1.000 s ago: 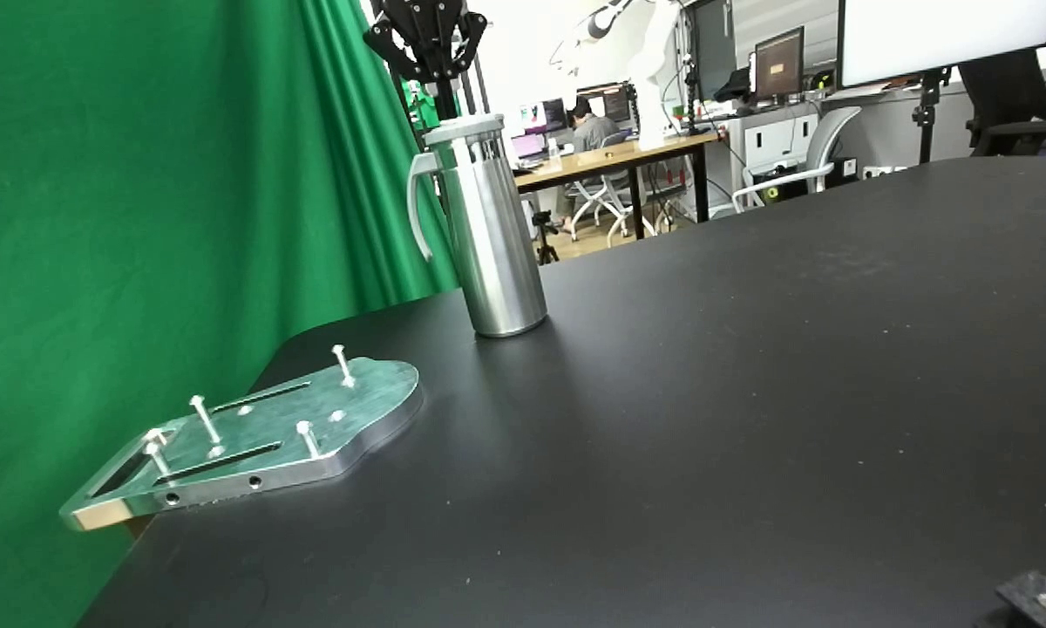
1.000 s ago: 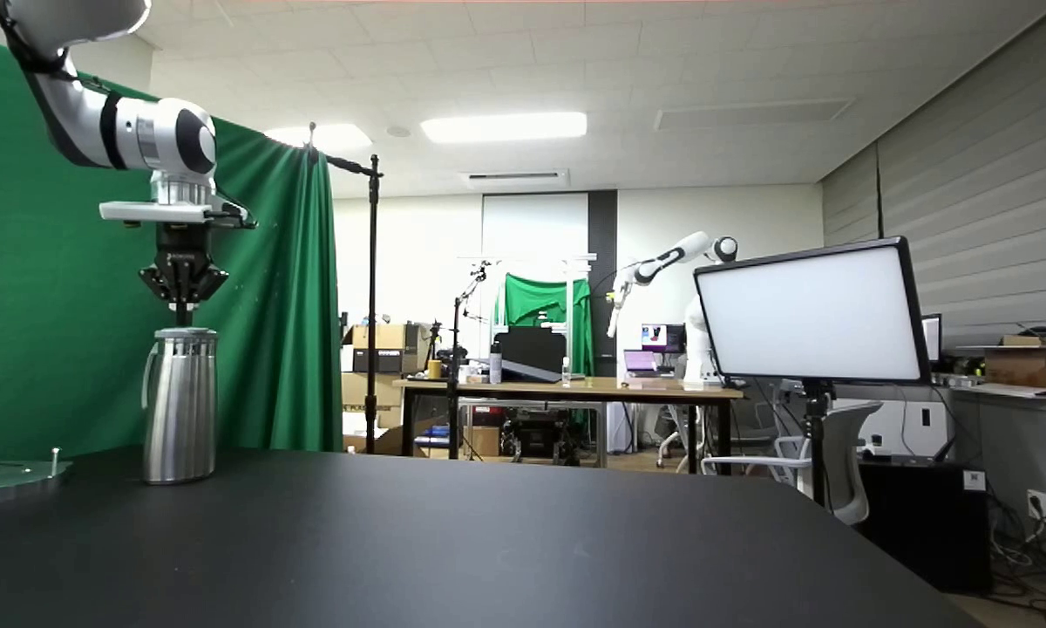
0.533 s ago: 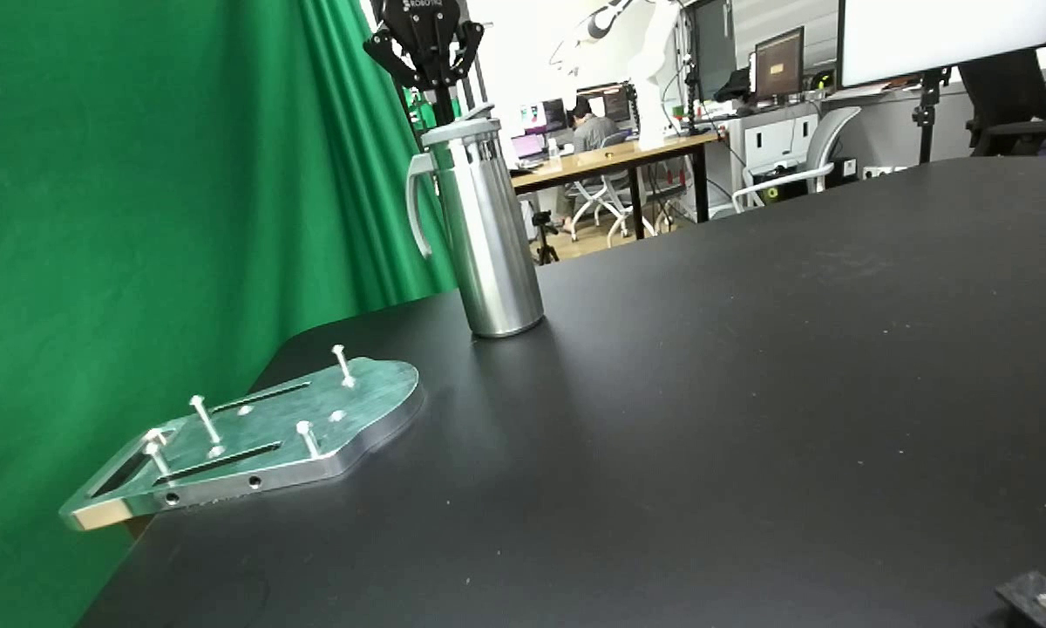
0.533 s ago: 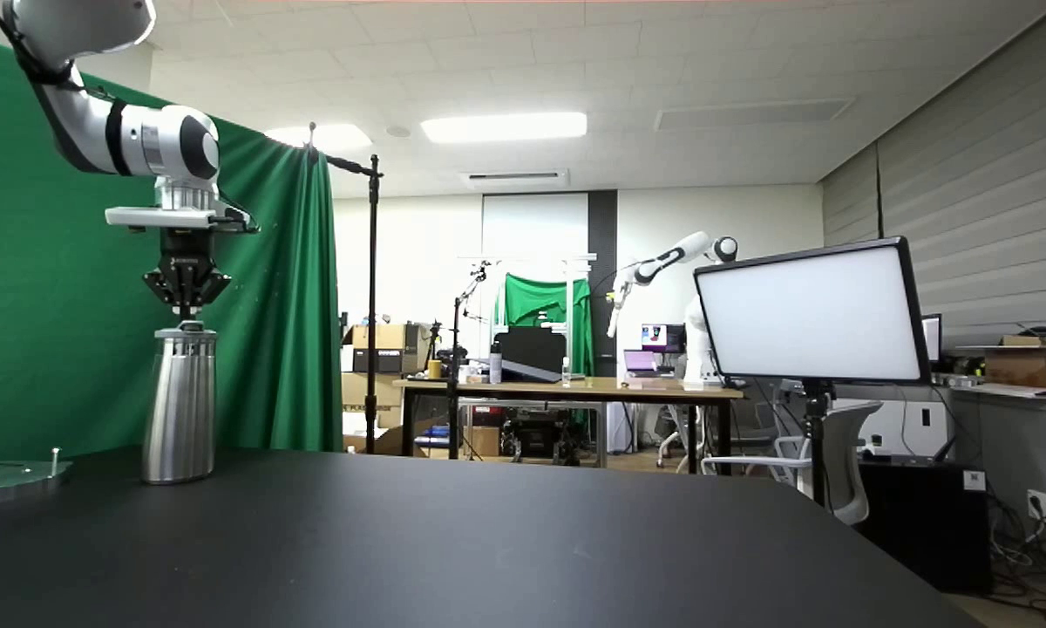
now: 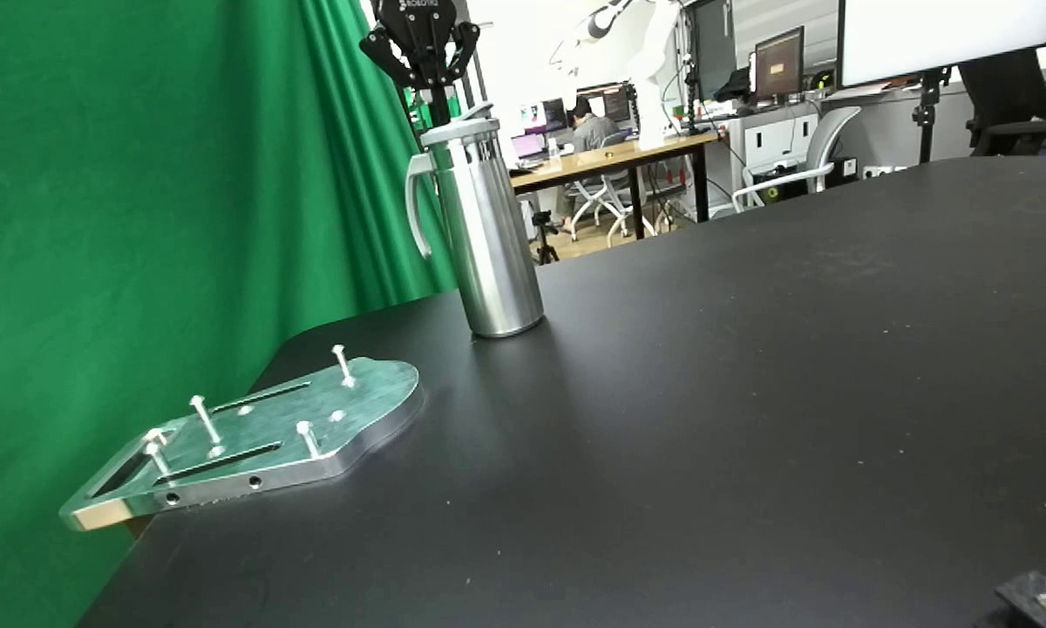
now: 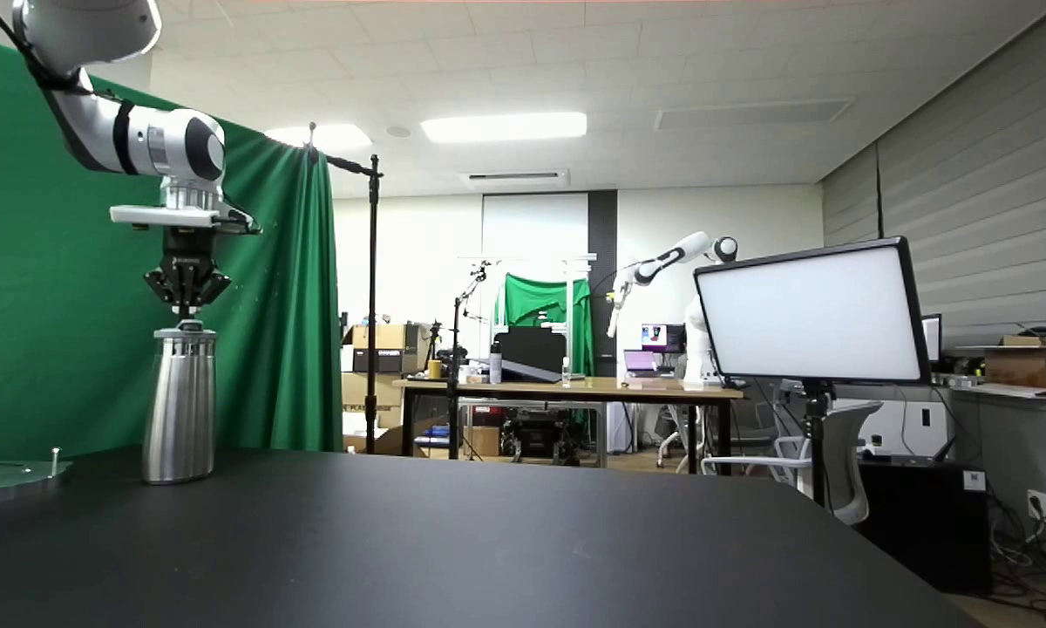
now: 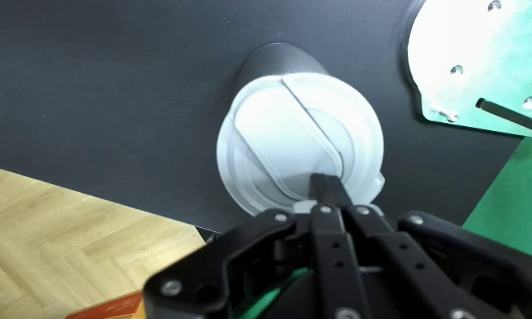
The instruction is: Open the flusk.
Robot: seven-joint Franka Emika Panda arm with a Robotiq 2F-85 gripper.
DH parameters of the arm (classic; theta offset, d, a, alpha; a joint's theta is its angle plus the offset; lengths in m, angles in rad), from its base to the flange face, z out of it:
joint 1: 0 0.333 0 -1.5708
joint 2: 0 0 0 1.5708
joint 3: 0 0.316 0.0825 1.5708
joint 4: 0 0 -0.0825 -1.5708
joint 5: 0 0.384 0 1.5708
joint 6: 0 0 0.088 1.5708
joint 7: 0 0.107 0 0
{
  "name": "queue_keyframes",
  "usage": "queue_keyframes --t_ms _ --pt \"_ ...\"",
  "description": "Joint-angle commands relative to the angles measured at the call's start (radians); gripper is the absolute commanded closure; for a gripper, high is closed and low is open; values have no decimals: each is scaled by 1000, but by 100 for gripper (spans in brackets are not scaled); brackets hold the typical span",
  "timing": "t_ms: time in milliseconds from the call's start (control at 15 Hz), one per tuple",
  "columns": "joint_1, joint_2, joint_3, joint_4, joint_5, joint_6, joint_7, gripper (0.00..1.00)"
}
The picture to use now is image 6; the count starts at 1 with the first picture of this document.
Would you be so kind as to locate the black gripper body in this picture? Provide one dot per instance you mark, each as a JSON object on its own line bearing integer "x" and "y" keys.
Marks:
{"x": 191, "y": 252}

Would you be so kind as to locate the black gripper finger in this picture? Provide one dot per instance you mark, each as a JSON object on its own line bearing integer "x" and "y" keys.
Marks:
{"x": 165, "y": 288}
{"x": 212, "y": 288}

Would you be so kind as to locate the silver white flask lid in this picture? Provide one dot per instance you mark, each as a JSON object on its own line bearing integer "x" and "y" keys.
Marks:
{"x": 184, "y": 328}

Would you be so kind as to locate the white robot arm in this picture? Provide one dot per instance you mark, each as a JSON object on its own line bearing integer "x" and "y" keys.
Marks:
{"x": 140, "y": 134}

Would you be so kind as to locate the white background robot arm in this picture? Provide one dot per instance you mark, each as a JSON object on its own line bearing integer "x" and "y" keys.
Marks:
{"x": 665, "y": 263}

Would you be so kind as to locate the green backdrop curtain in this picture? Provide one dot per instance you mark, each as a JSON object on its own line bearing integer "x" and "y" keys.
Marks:
{"x": 58, "y": 337}

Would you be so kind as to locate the silver metal flask body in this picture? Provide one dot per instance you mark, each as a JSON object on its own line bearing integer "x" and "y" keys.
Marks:
{"x": 180, "y": 406}

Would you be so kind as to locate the black backdrop stand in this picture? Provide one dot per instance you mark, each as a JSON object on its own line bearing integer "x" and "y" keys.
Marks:
{"x": 376, "y": 302}

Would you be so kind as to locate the rectangular ceiling light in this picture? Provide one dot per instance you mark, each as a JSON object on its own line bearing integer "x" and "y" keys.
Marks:
{"x": 505, "y": 126}
{"x": 329, "y": 136}

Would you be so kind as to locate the brown cardboard box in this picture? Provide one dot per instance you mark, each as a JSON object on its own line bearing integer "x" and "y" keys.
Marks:
{"x": 385, "y": 348}

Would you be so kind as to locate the thin black tripod stand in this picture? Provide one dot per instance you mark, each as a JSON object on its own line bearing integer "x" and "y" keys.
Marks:
{"x": 456, "y": 371}

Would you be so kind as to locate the small green background cloth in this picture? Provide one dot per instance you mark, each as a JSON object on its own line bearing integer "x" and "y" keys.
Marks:
{"x": 531, "y": 302}

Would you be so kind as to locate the black screen on table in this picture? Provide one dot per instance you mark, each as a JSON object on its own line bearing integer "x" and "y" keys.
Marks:
{"x": 527, "y": 352}

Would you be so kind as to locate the ceiling air vent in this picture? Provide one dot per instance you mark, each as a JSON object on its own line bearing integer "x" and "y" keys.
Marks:
{"x": 519, "y": 178}

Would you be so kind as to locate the long wooden table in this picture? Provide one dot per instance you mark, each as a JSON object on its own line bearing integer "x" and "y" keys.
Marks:
{"x": 570, "y": 392}

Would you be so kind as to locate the laptop with purple screen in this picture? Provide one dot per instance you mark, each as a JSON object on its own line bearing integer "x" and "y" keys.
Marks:
{"x": 644, "y": 362}

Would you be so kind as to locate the large bright computer monitor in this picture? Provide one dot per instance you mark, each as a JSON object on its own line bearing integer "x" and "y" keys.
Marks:
{"x": 814, "y": 314}

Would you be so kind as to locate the white office chair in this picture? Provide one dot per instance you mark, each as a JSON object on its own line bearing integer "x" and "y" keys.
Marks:
{"x": 846, "y": 465}

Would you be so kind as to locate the white desktop case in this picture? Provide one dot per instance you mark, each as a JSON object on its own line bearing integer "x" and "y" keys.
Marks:
{"x": 907, "y": 426}

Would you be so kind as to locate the black computer tower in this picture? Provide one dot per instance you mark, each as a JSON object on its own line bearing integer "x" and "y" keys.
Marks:
{"x": 924, "y": 529}

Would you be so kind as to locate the grey window blinds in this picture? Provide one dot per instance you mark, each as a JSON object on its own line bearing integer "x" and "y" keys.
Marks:
{"x": 988, "y": 174}

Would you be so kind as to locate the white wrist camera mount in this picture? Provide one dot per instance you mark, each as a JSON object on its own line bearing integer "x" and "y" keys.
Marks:
{"x": 180, "y": 216}

